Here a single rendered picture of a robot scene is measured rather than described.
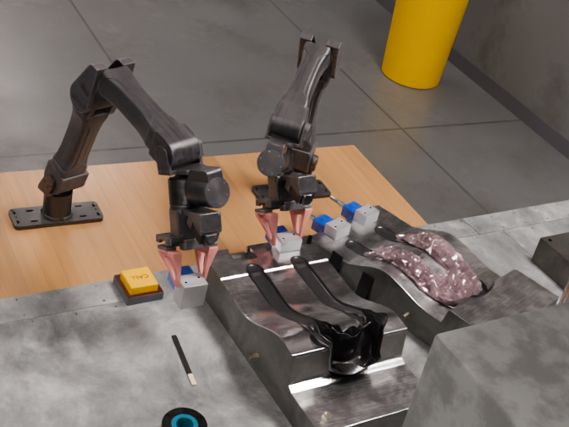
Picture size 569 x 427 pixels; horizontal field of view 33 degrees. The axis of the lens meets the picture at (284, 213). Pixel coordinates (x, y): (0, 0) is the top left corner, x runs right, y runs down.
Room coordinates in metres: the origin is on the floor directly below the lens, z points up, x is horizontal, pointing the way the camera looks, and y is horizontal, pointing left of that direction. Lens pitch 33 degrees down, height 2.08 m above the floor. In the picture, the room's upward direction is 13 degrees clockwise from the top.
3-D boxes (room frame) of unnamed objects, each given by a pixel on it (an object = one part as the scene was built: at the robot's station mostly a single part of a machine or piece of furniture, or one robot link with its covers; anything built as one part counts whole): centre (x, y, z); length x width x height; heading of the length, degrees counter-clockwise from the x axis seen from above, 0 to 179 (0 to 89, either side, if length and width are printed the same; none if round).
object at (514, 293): (1.78, -0.34, 0.86); 0.50 x 0.26 x 0.11; 53
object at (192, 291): (1.48, 0.17, 0.93); 0.13 x 0.05 x 0.05; 36
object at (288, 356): (1.50, -0.10, 0.87); 0.50 x 0.26 x 0.14; 36
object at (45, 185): (1.76, 0.49, 0.90); 0.09 x 0.06 x 0.06; 141
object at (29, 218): (1.76, 0.50, 0.84); 0.20 x 0.07 x 0.08; 123
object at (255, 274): (1.52, -0.10, 0.92); 0.35 x 0.16 x 0.09; 36
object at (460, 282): (1.78, -0.34, 0.90); 0.26 x 0.18 x 0.08; 53
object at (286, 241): (1.76, 0.01, 0.89); 0.13 x 0.05 x 0.05; 35
